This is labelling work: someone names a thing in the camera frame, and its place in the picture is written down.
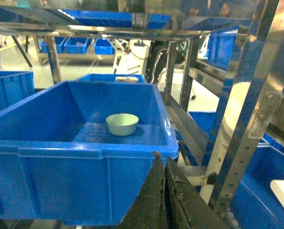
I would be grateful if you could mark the dark metal rack frame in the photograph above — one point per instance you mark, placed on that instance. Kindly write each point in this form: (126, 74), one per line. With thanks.
(257, 70)

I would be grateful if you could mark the blue bin holding bowl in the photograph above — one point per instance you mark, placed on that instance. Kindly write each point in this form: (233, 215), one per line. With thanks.
(58, 159)

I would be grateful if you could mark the upper steel shelf frame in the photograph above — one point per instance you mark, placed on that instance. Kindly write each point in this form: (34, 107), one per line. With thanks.
(114, 25)

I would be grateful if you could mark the blue bin behind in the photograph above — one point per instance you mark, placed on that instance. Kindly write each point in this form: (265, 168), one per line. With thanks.
(126, 78)

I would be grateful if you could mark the lower blue bin right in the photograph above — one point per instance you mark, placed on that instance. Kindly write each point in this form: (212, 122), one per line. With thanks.
(254, 204)

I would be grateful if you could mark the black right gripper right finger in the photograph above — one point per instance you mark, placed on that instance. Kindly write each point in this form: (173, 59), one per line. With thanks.
(185, 207)

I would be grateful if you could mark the distant blue bins row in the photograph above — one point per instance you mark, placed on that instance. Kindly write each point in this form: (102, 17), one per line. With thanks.
(81, 45)

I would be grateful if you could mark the pale green bowl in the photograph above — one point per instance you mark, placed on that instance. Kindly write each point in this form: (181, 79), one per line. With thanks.
(122, 124)

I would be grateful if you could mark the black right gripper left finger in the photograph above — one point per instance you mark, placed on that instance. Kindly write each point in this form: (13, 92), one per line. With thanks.
(148, 210)

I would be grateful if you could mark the blue bin at left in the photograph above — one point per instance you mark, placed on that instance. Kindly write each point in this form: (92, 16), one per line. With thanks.
(15, 86)

